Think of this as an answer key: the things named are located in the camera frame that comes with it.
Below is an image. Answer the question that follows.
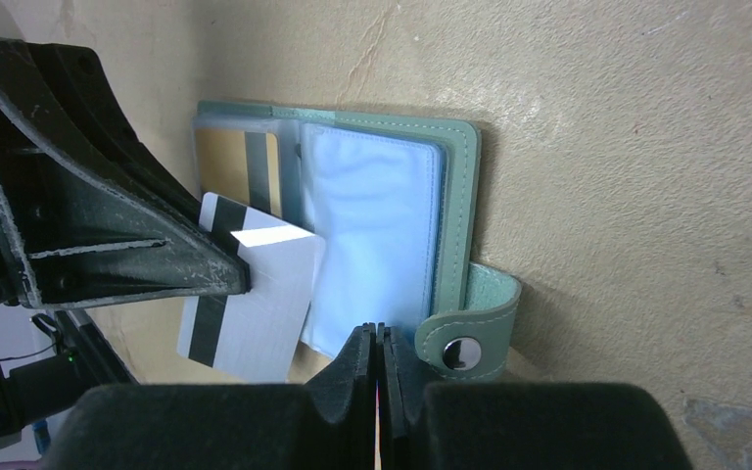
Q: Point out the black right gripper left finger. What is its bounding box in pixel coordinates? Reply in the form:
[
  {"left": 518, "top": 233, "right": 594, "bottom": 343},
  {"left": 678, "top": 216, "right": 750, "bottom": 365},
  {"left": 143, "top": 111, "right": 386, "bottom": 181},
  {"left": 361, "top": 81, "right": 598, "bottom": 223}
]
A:
[{"left": 41, "top": 324, "right": 376, "bottom": 469}]

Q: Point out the white striped credit card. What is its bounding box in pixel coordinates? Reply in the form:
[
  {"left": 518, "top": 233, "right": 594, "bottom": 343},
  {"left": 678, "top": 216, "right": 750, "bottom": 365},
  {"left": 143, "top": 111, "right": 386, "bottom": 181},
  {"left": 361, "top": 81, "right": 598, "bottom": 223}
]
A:
[{"left": 177, "top": 193, "right": 325, "bottom": 383}]

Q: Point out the teal card holder wallet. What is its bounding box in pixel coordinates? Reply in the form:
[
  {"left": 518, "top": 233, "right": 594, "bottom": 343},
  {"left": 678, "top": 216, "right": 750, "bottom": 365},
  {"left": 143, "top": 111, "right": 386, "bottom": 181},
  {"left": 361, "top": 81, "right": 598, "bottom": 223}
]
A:
[{"left": 192, "top": 101, "right": 521, "bottom": 381}]

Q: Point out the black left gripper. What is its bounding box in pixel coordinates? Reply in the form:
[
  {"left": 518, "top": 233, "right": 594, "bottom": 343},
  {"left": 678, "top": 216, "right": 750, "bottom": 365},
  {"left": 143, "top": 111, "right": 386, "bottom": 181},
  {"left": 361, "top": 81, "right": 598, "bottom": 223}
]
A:
[{"left": 0, "top": 37, "right": 250, "bottom": 309}]

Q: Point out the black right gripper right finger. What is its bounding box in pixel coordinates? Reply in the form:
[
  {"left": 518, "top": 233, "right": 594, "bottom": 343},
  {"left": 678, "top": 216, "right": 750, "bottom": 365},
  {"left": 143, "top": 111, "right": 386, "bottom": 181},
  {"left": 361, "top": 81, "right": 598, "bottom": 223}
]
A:
[{"left": 375, "top": 325, "right": 692, "bottom": 469}]

